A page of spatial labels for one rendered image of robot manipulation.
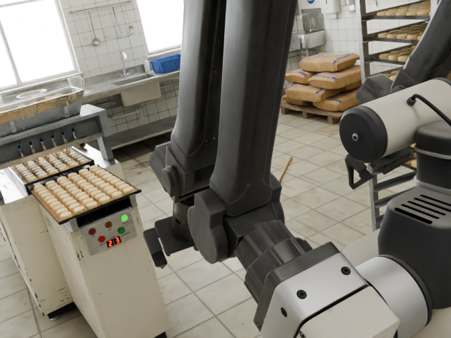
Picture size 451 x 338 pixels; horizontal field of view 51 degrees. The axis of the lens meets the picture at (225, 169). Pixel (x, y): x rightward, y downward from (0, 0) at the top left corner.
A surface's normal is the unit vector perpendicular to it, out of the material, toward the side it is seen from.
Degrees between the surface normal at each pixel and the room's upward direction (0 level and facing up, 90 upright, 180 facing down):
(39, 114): 115
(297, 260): 30
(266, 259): 44
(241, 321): 0
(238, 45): 91
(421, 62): 79
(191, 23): 91
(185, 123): 88
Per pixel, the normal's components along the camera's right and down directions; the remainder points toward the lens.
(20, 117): 0.58, 0.58
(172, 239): 0.11, -0.63
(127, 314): 0.55, 0.21
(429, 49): -0.81, 0.27
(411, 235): -0.82, -0.22
